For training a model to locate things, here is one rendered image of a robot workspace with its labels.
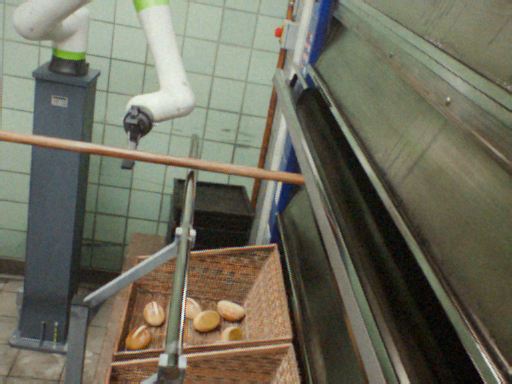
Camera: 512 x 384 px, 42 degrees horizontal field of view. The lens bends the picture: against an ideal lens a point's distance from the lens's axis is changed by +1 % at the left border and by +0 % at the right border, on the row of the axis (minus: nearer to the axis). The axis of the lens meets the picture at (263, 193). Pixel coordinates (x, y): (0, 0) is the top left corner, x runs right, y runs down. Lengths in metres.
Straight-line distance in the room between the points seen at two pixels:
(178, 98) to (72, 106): 0.53
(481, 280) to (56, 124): 2.02
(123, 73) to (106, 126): 0.27
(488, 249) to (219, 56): 2.30
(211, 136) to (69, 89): 0.83
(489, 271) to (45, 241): 2.21
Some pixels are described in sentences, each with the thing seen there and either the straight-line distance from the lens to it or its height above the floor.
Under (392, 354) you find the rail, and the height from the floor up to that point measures 1.44.
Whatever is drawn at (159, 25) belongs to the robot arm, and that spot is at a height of 1.48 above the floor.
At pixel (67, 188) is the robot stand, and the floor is 0.76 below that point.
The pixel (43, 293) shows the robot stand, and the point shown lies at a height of 0.26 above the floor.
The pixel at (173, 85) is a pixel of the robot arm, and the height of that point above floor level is 1.31.
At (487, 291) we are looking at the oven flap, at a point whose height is 1.50.
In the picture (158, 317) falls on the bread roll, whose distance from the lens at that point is 2.21.
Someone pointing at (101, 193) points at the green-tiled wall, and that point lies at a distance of 3.29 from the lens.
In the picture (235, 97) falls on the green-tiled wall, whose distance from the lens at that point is 3.09.
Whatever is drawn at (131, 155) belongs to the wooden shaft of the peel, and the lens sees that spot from 1.89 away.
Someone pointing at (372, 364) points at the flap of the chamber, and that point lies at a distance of 0.80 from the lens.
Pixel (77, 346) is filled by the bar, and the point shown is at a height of 0.83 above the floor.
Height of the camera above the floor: 1.86
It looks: 22 degrees down
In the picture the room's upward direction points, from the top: 11 degrees clockwise
